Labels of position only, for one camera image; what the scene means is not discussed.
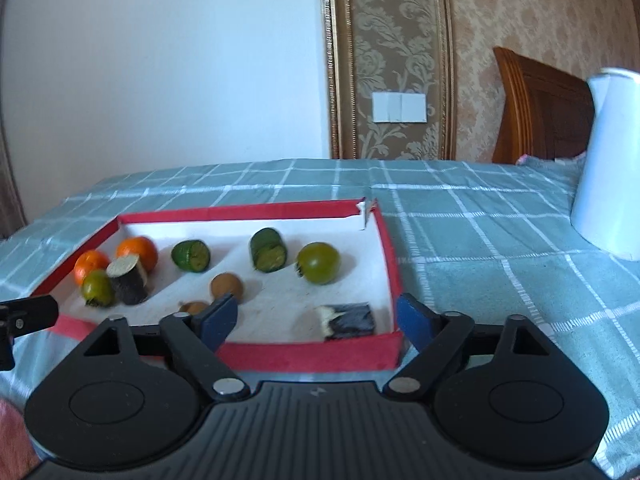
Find orange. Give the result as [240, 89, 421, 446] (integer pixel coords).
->
[74, 250, 111, 287]
[116, 236, 159, 273]

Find gold framed ornate wall panel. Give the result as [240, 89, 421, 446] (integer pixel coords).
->
[320, 0, 457, 161]

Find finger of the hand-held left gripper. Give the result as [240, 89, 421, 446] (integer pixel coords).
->
[0, 294, 60, 371]

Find white pitcher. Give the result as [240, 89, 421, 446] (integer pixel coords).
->
[570, 67, 640, 261]

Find red cardboard box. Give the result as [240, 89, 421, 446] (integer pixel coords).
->
[32, 199, 405, 373]

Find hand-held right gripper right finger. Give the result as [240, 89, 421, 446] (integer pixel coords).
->
[382, 292, 556, 402]

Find wooden headboard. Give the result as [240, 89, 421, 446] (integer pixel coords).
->
[492, 46, 596, 165]

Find white wall switch panel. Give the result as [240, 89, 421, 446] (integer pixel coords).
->
[372, 92, 427, 123]

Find green checked bedsheet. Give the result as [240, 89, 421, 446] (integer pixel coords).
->
[0, 157, 640, 480]

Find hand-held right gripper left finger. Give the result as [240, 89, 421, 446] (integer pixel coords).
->
[82, 292, 251, 402]

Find dark sugarcane piece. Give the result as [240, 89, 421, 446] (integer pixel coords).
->
[316, 302, 376, 341]
[106, 254, 150, 306]

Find green cucumber chunk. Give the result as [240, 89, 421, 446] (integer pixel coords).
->
[171, 240, 211, 274]
[249, 228, 288, 273]

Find person's pink clothing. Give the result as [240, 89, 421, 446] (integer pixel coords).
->
[0, 397, 43, 480]

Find green tomato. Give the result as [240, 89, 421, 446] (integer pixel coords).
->
[295, 242, 342, 285]
[81, 269, 117, 307]

